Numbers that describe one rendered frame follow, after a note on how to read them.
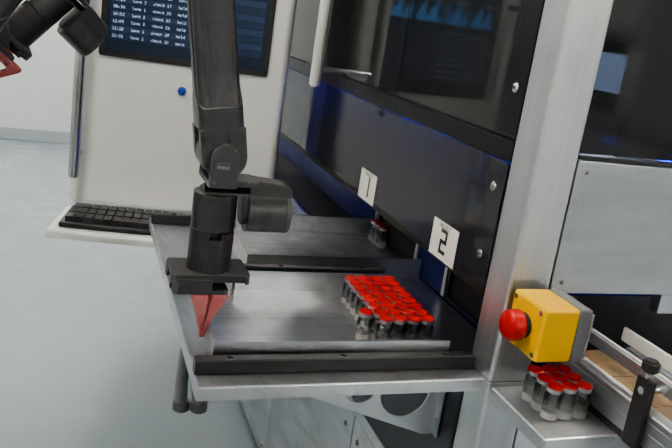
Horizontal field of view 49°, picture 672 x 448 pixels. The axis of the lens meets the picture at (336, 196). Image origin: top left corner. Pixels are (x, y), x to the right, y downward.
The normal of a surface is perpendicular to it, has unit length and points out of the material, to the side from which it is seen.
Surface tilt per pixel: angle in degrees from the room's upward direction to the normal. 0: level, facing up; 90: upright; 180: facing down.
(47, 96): 90
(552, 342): 90
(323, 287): 90
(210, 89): 80
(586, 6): 90
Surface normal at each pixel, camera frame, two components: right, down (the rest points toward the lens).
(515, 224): -0.94, -0.06
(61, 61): 0.32, 0.27
